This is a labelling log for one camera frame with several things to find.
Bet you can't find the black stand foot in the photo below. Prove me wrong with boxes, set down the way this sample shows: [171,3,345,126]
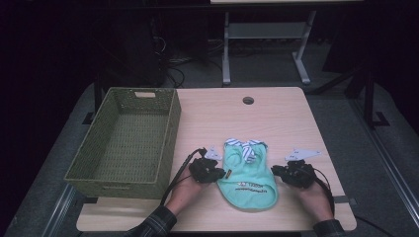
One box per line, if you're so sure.
[81,111,96,125]
[365,70,391,128]

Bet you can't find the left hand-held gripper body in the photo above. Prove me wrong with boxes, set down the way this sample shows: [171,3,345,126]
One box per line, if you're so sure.
[188,146,223,184]

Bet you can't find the green woven basket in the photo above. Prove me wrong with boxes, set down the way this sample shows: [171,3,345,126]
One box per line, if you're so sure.
[63,86,183,200]

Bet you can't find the tangle of black floor cables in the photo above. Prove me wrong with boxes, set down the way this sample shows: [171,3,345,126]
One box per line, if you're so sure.
[154,36,199,89]

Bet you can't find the metal floor rail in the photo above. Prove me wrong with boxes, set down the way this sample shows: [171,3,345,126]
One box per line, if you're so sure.
[41,183,75,237]
[350,97,419,228]

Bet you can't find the grey tape strip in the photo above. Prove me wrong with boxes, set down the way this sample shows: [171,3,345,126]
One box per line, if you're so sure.
[333,195,358,205]

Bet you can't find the white metal stand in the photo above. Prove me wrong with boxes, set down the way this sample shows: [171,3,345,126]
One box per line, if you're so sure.
[221,9,318,87]

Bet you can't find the person's left hand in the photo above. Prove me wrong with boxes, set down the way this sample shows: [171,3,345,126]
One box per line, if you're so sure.
[164,166,207,216]

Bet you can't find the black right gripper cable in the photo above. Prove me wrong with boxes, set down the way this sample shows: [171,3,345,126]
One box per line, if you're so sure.
[310,167,336,216]

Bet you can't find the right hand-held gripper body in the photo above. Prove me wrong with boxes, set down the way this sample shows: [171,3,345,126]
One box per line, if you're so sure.
[282,148,322,190]

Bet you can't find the black floor cable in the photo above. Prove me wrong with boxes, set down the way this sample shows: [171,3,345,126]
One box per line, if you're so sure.
[354,213,391,233]

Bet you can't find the mint green pet shirt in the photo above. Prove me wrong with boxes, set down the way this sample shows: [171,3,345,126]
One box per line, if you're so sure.
[216,137,280,213]

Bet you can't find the person's right hand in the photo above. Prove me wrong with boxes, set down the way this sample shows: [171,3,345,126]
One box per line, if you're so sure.
[297,182,334,223]

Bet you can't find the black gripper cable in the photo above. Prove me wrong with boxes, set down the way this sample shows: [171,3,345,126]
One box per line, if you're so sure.
[159,147,208,206]
[310,167,336,216]

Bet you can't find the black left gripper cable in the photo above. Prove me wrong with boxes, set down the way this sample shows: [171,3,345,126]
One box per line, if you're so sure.
[159,147,208,206]

